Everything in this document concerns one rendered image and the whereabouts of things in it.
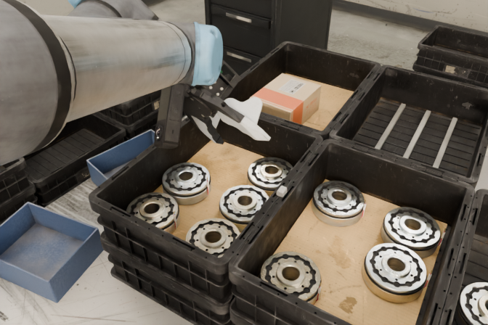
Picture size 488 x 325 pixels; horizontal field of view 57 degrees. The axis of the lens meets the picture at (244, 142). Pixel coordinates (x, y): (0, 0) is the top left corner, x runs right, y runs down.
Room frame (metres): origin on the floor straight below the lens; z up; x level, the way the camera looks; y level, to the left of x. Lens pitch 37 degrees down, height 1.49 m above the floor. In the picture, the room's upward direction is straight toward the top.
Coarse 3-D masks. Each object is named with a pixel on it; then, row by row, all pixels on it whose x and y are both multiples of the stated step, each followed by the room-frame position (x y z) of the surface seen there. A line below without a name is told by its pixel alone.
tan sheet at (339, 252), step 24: (312, 216) 0.63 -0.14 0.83; (384, 216) 0.63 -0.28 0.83; (288, 240) 0.57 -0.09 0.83; (312, 240) 0.57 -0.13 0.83; (336, 240) 0.57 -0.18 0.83; (360, 240) 0.57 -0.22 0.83; (336, 264) 0.52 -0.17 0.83; (360, 264) 0.52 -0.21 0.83; (432, 264) 0.52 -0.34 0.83; (336, 288) 0.46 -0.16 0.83; (360, 288) 0.46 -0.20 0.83; (336, 312) 0.42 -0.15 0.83; (360, 312) 0.42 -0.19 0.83; (384, 312) 0.42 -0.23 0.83; (408, 312) 0.42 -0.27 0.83
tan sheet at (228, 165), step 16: (208, 144) 0.87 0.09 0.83; (224, 144) 0.87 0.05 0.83; (192, 160) 0.81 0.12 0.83; (208, 160) 0.81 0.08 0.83; (224, 160) 0.81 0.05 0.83; (240, 160) 0.81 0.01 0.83; (224, 176) 0.76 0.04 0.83; (240, 176) 0.76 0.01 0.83; (160, 192) 0.70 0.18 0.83; (192, 208) 0.66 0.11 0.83; (208, 208) 0.66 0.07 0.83; (192, 224) 0.61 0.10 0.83
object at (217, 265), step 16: (288, 128) 0.80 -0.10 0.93; (304, 160) 0.69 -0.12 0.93; (112, 176) 0.64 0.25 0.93; (288, 176) 0.64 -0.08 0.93; (96, 192) 0.60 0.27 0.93; (96, 208) 0.57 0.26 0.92; (112, 208) 0.56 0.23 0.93; (128, 224) 0.53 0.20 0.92; (144, 224) 0.52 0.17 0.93; (256, 224) 0.52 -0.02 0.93; (160, 240) 0.49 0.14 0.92; (176, 240) 0.49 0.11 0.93; (240, 240) 0.48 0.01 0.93; (192, 256) 0.46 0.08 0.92; (208, 256) 0.45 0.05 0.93; (224, 256) 0.45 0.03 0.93; (224, 272) 0.44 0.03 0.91
